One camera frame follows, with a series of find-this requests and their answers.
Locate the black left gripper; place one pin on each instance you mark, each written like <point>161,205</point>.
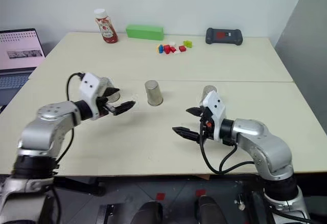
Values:
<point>103,105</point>

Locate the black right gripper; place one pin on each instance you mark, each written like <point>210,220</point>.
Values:
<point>206,128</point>

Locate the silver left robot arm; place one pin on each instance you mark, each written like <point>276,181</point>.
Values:
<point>46,128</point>

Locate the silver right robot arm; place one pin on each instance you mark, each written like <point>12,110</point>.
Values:
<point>265,144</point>

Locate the upturned silver metal cup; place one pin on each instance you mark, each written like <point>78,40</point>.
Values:
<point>208,92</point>
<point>153,93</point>
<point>104,84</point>

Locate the blue yellow white toy block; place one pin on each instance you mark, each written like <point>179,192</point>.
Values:
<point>160,48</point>

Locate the large red toy block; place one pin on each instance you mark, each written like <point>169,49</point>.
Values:
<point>167,48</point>

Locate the small red toy block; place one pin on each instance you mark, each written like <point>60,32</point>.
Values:
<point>173,49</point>

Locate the red square toy block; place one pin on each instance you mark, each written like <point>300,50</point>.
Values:
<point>182,48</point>

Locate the green toy block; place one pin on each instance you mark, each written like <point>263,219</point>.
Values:
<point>188,43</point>

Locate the red ketchup bottle white cap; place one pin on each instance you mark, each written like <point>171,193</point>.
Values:
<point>107,29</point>

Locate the green rectangular box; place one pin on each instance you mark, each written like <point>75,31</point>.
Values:
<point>144,31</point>

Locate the dark rounded shape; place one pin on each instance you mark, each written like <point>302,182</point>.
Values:
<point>150,213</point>
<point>210,210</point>

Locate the black handheld controller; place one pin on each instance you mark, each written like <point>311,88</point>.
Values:
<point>223,36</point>

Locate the open grey laptop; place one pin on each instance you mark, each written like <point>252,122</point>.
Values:
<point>18,52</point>

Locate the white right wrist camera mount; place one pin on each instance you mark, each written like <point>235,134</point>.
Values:
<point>215,114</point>

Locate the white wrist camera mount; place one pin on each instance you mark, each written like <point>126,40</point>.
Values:
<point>89,91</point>
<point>215,114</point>

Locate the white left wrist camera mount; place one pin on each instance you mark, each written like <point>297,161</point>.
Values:
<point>89,91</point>

